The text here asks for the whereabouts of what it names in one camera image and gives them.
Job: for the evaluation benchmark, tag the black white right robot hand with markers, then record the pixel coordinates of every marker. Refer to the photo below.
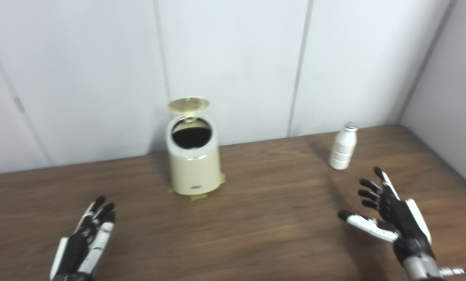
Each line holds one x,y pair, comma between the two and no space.
406,222

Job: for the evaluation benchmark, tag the cream-colored cylindrical bin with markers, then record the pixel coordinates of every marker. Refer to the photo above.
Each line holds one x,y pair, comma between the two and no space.
194,173

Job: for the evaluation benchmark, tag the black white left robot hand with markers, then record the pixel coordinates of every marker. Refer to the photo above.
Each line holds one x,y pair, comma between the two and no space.
77,249

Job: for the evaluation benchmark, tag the small white plastic bottle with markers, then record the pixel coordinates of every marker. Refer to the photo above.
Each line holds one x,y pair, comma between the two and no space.
342,150

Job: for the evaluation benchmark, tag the cream round bin lid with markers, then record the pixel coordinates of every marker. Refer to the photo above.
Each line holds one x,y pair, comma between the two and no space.
188,104

